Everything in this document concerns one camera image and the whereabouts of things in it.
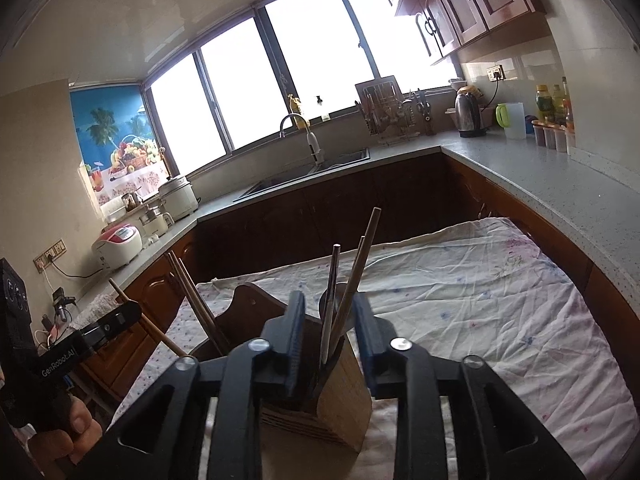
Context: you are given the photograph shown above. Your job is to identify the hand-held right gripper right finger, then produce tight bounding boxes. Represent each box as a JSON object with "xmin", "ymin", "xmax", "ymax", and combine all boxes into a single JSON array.
[{"xmin": 351, "ymin": 293, "xmax": 587, "ymax": 480}]

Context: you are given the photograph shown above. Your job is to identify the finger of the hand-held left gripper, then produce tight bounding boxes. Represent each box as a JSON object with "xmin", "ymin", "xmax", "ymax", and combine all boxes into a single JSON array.
[{"xmin": 80, "ymin": 300, "xmax": 144, "ymax": 351}]

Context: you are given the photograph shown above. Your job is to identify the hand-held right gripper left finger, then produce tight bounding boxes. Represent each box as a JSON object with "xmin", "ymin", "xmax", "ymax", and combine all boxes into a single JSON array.
[{"xmin": 67, "ymin": 290, "xmax": 307, "ymax": 480}]

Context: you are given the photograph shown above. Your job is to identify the wooden chopstick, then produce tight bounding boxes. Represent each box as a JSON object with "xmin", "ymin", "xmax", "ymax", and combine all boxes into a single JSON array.
[
  {"xmin": 108, "ymin": 278, "xmax": 194, "ymax": 360},
  {"xmin": 166, "ymin": 253, "xmax": 226, "ymax": 356},
  {"xmin": 171, "ymin": 250, "xmax": 232, "ymax": 353},
  {"xmin": 342, "ymin": 235, "xmax": 367, "ymax": 311},
  {"xmin": 329, "ymin": 207, "xmax": 383, "ymax": 350}
]

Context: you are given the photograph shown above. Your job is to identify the metal chopstick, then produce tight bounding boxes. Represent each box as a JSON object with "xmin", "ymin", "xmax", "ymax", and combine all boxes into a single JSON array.
[{"xmin": 319, "ymin": 243, "xmax": 343, "ymax": 367}]

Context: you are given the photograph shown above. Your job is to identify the wooden slatted utensil holder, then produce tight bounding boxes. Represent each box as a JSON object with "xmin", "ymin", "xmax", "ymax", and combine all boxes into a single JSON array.
[{"xmin": 190, "ymin": 282, "xmax": 374, "ymax": 454}]

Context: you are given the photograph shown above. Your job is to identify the person's left hand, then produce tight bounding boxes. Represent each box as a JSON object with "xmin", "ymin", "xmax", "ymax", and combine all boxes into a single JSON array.
[{"xmin": 0, "ymin": 370, "xmax": 104, "ymax": 480}]

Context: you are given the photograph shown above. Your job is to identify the red and white rice cooker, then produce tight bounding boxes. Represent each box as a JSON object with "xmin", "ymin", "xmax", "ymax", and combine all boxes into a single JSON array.
[{"xmin": 91, "ymin": 224, "xmax": 144, "ymax": 269}]

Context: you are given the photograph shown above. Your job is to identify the white blender appliance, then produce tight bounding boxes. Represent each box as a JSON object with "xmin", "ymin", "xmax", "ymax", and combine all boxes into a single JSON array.
[{"xmin": 137, "ymin": 200, "xmax": 176, "ymax": 242}]

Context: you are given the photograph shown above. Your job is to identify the brown wooden lower cabinets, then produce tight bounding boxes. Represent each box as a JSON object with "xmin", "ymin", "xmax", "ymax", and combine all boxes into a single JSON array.
[{"xmin": 70, "ymin": 152, "xmax": 640, "ymax": 411}]

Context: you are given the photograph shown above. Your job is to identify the brown wooden cabinets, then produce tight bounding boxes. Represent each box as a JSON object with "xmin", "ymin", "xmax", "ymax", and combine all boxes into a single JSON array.
[
  {"xmin": 70, "ymin": 152, "xmax": 640, "ymax": 411},
  {"xmin": 357, "ymin": 0, "xmax": 547, "ymax": 66}
]

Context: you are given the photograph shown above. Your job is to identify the white floral tablecloth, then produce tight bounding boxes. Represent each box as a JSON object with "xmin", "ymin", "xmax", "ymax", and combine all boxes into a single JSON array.
[{"xmin": 107, "ymin": 216, "xmax": 640, "ymax": 480}]

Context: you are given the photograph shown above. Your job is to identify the tall white rice cooker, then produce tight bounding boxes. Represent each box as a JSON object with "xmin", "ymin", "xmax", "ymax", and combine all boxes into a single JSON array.
[{"xmin": 158, "ymin": 174, "xmax": 201, "ymax": 222}]

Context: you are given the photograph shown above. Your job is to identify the steel kitchen sink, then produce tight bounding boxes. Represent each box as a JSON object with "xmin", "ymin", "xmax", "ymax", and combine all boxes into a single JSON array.
[{"xmin": 233, "ymin": 147, "xmax": 371, "ymax": 204}]

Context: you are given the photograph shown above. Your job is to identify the steel kitchen faucet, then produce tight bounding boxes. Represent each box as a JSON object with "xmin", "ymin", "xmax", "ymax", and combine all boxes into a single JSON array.
[{"xmin": 278, "ymin": 113, "xmax": 326, "ymax": 167}]

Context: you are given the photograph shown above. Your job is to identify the grey speckled countertop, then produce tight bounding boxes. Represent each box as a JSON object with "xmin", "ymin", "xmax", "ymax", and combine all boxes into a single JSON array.
[{"xmin": 75, "ymin": 127, "xmax": 640, "ymax": 343}]

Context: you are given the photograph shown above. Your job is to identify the knife and scissors holder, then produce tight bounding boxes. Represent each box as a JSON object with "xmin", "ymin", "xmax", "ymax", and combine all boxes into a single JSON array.
[{"xmin": 412, "ymin": 88, "xmax": 436, "ymax": 136}]

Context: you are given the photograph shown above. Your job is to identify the steel electric kettle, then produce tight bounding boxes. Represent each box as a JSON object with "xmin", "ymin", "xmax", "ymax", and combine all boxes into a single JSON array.
[{"xmin": 453, "ymin": 85, "xmax": 489, "ymax": 139}]

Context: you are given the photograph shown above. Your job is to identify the spice jar set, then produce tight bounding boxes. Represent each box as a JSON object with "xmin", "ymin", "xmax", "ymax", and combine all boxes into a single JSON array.
[{"xmin": 531, "ymin": 120, "xmax": 576, "ymax": 155}]

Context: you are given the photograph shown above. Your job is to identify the kitchen window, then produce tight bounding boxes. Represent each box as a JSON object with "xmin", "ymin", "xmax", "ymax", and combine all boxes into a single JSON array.
[{"xmin": 142, "ymin": 0, "xmax": 462, "ymax": 177}]

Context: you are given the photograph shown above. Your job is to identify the yellow cooking oil bottle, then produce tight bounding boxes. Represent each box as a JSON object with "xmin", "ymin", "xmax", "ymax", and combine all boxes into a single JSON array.
[{"xmin": 535, "ymin": 84, "xmax": 554, "ymax": 124}]

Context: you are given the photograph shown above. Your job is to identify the green cooking oil bottle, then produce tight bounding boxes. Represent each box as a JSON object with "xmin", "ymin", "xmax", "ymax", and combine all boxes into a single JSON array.
[{"xmin": 551, "ymin": 84, "xmax": 566, "ymax": 126}]

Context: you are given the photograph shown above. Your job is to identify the red sauce bottle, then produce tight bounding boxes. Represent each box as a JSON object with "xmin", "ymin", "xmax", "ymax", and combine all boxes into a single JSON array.
[{"xmin": 562, "ymin": 77, "xmax": 575, "ymax": 131}]

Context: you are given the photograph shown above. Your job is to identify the brown wooden upper cabinets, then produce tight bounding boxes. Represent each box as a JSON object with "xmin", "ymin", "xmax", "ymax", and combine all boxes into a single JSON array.
[{"xmin": 357, "ymin": 0, "xmax": 547, "ymax": 66}]

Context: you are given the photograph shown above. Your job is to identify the black power cable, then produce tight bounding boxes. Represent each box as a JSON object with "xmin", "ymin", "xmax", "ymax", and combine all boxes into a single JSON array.
[{"xmin": 45, "ymin": 260, "xmax": 103, "ymax": 282}]

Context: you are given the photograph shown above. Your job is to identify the wall outlet strip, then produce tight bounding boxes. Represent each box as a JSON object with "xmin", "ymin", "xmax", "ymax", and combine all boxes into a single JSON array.
[{"xmin": 33, "ymin": 239, "xmax": 68, "ymax": 274}]

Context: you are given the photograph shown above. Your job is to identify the fruit wall poster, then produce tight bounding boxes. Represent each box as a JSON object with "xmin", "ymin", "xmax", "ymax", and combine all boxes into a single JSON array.
[{"xmin": 69, "ymin": 83, "xmax": 169, "ymax": 207}]

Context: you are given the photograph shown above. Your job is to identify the wire dish rack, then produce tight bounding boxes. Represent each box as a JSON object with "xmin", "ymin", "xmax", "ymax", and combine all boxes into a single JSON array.
[{"xmin": 356, "ymin": 85, "xmax": 424, "ymax": 147}]

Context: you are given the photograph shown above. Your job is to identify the green handled pitcher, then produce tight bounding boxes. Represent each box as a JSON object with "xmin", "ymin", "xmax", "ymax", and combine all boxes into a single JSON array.
[{"xmin": 495, "ymin": 102, "xmax": 527, "ymax": 141}]

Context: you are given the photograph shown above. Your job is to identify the black kettle cord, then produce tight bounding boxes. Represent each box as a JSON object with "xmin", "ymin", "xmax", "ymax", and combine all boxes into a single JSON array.
[{"xmin": 479, "ymin": 78, "xmax": 502, "ymax": 112}]

